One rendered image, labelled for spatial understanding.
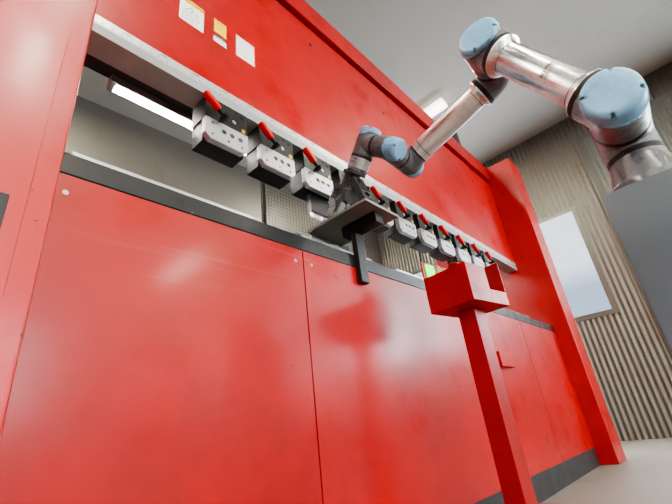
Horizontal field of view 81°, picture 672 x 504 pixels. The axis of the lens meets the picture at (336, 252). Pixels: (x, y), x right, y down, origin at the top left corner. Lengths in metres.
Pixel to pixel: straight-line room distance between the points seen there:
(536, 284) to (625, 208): 2.27
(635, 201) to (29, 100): 1.15
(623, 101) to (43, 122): 1.07
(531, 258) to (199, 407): 2.87
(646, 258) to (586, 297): 3.88
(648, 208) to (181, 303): 0.98
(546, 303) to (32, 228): 3.04
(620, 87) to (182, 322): 1.01
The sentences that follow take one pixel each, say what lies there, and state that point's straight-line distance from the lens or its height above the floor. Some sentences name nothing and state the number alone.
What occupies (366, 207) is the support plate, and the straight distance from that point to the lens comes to 1.26.
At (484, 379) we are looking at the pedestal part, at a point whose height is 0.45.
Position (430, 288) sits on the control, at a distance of 1.31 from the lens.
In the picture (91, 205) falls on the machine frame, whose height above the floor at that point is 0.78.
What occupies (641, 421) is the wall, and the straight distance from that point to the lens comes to 4.82.
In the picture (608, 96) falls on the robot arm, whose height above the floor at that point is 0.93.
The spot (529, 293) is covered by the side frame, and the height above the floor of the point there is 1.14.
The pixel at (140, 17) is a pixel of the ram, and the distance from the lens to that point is 1.43.
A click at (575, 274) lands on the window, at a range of 4.97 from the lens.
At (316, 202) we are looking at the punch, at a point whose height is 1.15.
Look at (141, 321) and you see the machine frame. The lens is 0.80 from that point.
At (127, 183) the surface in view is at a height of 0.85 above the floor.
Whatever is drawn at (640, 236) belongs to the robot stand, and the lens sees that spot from 1.05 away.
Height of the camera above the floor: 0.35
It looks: 25 degrees up
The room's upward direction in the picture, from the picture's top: 7 degrees counter-clockwise
